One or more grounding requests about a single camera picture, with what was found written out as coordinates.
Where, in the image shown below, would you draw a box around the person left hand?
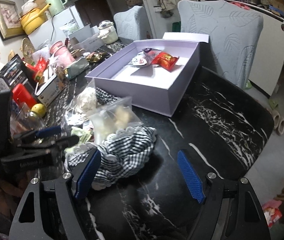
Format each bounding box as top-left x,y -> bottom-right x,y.
0,173 -> 29,220

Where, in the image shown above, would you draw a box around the red plastic bottle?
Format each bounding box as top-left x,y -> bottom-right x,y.
12,83 -> 37,109

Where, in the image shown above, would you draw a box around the cardboard box on counter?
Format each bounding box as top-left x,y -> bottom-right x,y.
269,0 -> 284,18

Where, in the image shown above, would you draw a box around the white refrigerator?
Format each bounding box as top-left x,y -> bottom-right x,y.
28,5 -> 84,48

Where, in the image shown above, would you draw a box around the silver foil bag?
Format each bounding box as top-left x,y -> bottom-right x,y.
64,57 -> 89,80

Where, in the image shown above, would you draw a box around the green electric kettle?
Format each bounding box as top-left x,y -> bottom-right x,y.
45,0 -> 68,17

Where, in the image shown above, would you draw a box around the black printed package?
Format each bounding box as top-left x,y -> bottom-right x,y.
0,54 -> 36,94

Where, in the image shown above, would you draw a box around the red snack packet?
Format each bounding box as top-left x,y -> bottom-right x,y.
151,51 -> 179,72

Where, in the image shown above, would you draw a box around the framed picture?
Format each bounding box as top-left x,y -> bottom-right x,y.
0,0 -> 26,41

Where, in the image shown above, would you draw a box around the white medicine box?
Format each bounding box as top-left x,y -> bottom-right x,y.
35,74 -> 65,107

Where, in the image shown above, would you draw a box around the purple silver snack packet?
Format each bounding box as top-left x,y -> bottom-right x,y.
128,48 -> 161,67

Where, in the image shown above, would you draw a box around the blue leaf chair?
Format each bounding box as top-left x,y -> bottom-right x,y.
178,0 -> 263,89
114,5 -> 152,41

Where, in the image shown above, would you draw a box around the lavender open gift box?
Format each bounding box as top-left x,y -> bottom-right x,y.
86,33 -> 209,117

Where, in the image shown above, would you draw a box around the right blue leaf chair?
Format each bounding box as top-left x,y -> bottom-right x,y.
178,0 -> 263,89

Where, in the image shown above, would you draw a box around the clear bag yellow balls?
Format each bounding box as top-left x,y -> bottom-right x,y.
88,96 -> 143,145

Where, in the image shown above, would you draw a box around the pink cup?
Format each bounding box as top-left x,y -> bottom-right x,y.
50,41 -> 75,68

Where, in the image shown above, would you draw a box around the gold candy wrapper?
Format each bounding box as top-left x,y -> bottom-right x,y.
86,52 -> 108,63

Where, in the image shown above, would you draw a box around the left blue leaf chair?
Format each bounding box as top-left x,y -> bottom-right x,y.
114,5 -> 152,41

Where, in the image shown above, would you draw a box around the white astronaut jar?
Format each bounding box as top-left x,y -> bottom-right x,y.
98,20 -> 118,44

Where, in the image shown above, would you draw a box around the black white gingham cloth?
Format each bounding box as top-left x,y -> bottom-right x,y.
64,125 -> 157,191

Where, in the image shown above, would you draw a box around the yellow lemon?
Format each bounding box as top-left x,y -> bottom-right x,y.
31,103 -> 46,118

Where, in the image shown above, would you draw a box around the green tea packet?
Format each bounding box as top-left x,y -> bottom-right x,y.
65,126 -> 93,153

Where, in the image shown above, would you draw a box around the yellow pot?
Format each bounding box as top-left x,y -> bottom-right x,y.
20,3 -> 51,35

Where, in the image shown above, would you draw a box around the beige slippers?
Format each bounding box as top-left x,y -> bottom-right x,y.
271,109 -> 284,136

